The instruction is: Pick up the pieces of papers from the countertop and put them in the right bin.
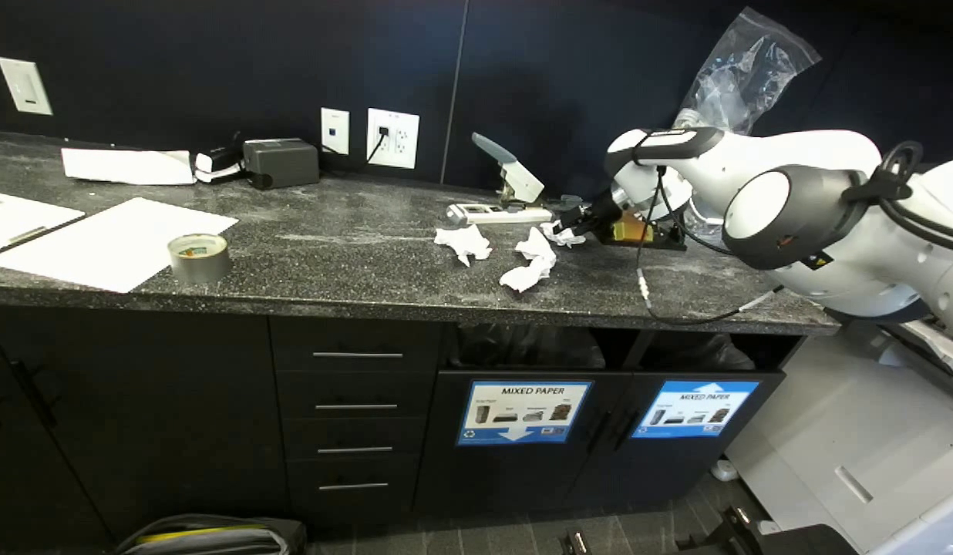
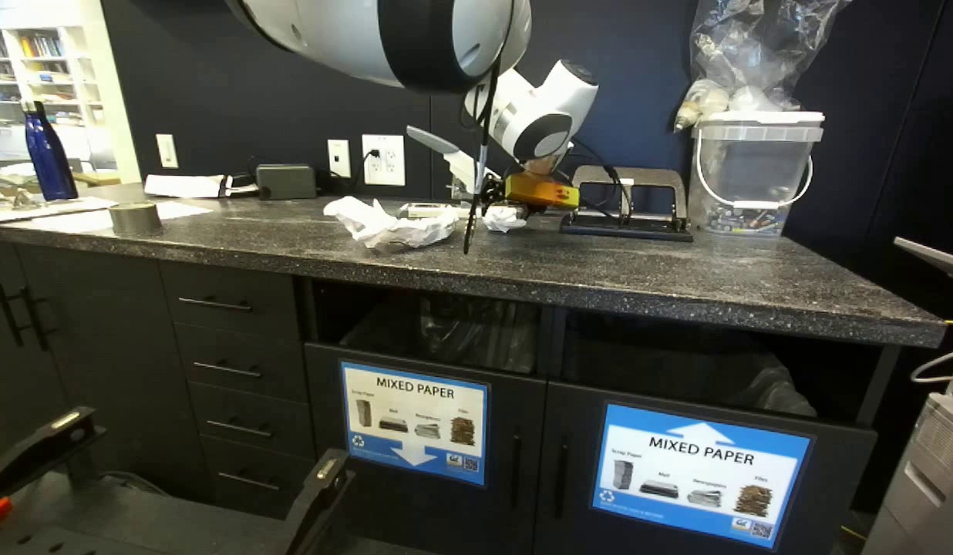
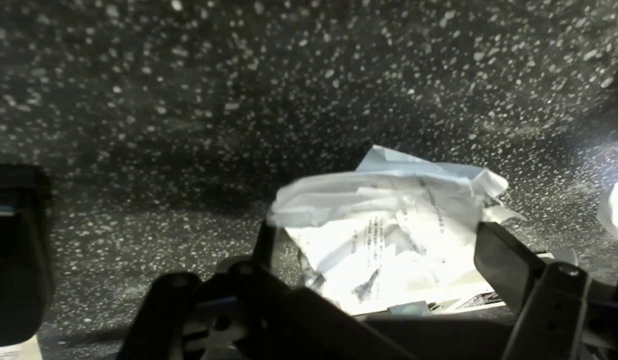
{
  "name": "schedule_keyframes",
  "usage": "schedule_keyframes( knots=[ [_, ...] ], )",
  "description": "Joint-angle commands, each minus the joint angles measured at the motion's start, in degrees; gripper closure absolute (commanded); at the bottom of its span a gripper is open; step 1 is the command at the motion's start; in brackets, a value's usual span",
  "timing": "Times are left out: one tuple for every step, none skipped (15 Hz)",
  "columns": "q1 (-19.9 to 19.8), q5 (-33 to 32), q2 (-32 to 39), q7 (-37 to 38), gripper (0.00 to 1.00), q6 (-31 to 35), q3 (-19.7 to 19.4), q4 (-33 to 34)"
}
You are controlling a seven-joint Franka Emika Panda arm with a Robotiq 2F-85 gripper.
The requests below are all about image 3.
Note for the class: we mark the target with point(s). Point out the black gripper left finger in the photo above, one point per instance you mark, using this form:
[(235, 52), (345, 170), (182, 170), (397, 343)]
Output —
[(255, 321)]

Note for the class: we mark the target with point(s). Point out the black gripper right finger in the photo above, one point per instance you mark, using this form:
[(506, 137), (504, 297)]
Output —
[(555, 313)]

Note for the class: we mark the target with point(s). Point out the printed white paper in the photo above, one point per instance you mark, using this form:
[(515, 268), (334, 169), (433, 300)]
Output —
[(388, 232)]

